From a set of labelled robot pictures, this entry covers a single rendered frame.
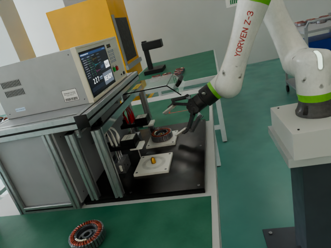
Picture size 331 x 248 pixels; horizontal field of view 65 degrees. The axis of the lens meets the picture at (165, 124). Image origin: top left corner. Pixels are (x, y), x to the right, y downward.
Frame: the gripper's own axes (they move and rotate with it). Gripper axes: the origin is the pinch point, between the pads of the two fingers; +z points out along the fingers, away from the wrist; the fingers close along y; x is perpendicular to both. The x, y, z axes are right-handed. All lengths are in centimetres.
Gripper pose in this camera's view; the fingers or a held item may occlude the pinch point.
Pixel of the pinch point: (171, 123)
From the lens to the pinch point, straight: 130.2
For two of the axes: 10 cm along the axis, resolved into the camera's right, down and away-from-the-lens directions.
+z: -7.3, 5.7, 3.7
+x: 5.1, 0.9, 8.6
